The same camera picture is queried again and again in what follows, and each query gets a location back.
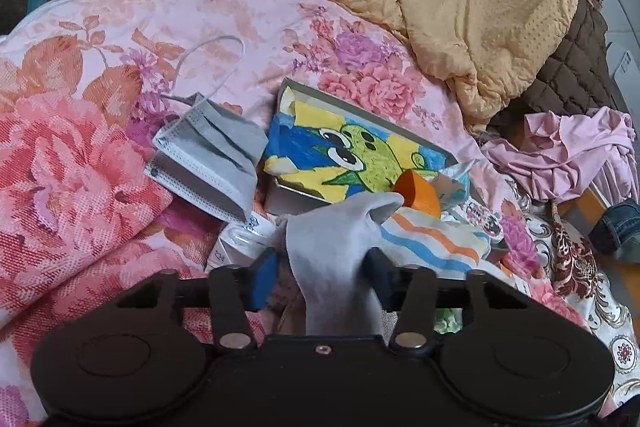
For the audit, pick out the grey face mask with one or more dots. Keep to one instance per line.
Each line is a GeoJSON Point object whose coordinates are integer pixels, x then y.
{"type": "Point", "coordinates": [209, 156]}

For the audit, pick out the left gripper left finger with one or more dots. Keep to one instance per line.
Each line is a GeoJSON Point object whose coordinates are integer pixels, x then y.
{"type": "Point", "coordinates": [233, 291]}

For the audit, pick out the striped colourful cloth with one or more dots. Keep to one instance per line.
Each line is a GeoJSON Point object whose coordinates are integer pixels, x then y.
{"type": "Point", "coordinates": [448, 248]}

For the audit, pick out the white gold ornate sheet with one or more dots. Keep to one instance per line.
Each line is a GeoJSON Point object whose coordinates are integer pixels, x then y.
{"type": "Point", "coordinates": [557, 267]}

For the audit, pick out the pink floral bedspread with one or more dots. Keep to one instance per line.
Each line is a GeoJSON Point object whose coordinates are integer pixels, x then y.
{"type": "Point", "coordinates": [86, 84]}

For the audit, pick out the light grey sock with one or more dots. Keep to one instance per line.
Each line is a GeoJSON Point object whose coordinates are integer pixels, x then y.
{"type": "Point", "coordinates": [325, 249]}

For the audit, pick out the cartoon lined tray box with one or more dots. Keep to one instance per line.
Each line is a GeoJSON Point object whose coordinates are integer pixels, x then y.
{"type": "Point", "coordinates": [322, 150]}

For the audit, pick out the blue denim jeans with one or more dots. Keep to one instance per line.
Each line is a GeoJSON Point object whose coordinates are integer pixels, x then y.
{"type": "Point", "coordinates": [617, 233]}

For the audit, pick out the pink garment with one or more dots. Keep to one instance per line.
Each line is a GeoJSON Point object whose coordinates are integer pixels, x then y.
{"type": "Point", "coordinates": [561, 156]}

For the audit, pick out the bag of green stars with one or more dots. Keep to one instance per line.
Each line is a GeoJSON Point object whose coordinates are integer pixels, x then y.
{"type": "Point", "coordinates": [448, 321]}

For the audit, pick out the cartoon character sachet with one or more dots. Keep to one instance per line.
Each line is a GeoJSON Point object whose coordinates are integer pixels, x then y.
{"type": "Point", "coordinates": [481, 217]}

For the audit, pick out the white blue medicine box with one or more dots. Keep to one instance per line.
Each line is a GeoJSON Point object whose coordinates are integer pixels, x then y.
{"type": "Point", "coordinates": [242, 244]}

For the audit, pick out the beige printed drawstring pouch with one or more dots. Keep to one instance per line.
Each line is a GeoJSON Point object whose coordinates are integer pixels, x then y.
{"type": "Point", "coordinates": [290, 311]}

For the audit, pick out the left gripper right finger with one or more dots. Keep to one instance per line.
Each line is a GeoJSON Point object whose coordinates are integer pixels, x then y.
{"type": "Point", "coordinates": [411, 293]}

